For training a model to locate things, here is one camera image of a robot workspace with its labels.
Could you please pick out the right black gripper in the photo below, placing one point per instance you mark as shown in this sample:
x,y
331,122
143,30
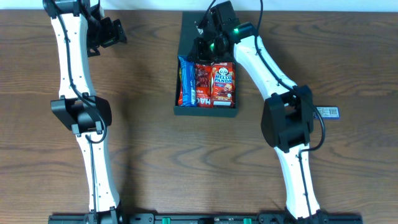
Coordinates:
x,y
203,50

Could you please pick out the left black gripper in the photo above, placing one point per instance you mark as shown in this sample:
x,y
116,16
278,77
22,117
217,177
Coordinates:
x,y
111,38

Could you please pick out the dark green gift box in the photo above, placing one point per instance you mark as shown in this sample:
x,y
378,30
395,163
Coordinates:
x,y
187,34

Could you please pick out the red Hello Panda box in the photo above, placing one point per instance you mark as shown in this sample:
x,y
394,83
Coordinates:
x,y
223,84

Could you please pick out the red dried fruit bag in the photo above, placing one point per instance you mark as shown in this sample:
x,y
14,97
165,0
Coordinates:
x,y
203,93

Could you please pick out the blue cookie roll pack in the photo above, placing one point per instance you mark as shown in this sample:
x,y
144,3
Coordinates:
x,y
188,82

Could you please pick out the small blue snack packet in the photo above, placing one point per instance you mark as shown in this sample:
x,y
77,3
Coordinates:
x,y
328,112

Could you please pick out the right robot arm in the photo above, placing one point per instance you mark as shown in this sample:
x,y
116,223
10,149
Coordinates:
x,y
288,111

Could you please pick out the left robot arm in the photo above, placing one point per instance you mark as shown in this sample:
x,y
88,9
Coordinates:
x,y
81,30

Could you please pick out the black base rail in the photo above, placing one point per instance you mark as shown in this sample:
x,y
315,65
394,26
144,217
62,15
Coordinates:
x,y
150,218

